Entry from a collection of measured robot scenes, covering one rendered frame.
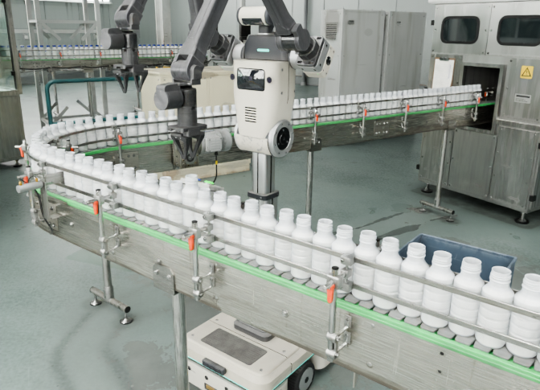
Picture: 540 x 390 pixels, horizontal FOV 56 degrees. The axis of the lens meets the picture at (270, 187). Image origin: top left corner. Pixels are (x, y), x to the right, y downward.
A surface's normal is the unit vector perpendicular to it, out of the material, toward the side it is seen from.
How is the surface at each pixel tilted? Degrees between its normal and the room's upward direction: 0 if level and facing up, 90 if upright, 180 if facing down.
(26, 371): 0
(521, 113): 90
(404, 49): 90
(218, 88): 90
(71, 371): 0
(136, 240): 90
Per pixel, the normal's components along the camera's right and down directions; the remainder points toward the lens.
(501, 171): -0.83, 0.16
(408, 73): 0.55, 0.26
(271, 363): 0.01, -0.95
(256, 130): -0.61, 0.23
